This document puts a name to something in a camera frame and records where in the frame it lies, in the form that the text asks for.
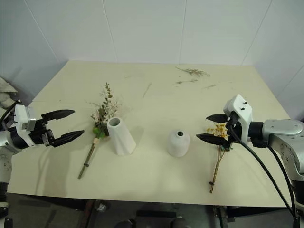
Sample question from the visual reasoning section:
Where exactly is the short round white vase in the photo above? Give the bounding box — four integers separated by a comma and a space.
166, 130, 191, 158

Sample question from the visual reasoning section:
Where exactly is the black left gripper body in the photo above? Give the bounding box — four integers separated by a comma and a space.
28, 118, 56, 147

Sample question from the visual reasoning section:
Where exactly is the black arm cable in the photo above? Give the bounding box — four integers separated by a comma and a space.
267, 143, 300, 217
0, 99, 21, 130
227, 111, 297, 220

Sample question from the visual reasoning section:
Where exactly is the large dried grass sprig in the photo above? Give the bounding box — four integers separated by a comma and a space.
175, 66, 211, 78

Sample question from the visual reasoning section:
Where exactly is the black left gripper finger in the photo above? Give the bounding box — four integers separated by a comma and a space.
50, 130, 85, 147
41, 109, 76, 124

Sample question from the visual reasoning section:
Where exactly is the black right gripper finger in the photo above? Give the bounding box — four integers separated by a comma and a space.
206, 114, 230, 124
196, 133, 229, 146

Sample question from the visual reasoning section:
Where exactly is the green leafy flower bouquet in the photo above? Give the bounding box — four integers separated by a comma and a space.
77, 82, 124, 180

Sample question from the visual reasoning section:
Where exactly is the small dried grass sprig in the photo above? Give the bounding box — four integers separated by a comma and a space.
175, 78, 199, 85

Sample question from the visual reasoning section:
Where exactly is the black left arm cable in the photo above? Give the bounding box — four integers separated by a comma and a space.
0, 99, 21, 130

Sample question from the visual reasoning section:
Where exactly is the tall tapered white vase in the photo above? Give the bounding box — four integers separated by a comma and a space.
106, 117, 137, 156

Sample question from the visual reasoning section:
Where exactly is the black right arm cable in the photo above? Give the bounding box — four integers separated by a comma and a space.
227, 111, 297, 220
267, 143, 300, 217

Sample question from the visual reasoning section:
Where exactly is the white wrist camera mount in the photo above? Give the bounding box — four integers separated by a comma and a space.
12, 104, 37, 132
223, 94, 254, 143

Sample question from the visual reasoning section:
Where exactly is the yellow dried flower sprig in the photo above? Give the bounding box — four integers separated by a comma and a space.
205, 122, 235, 194

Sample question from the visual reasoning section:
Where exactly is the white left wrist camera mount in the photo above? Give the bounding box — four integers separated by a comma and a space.
12, 104, 37, 132

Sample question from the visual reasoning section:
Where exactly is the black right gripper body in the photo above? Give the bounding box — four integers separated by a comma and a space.
219, 111, 242, 152

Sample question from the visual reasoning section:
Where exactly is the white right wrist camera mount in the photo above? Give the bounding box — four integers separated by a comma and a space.
223, 94, 254, 143

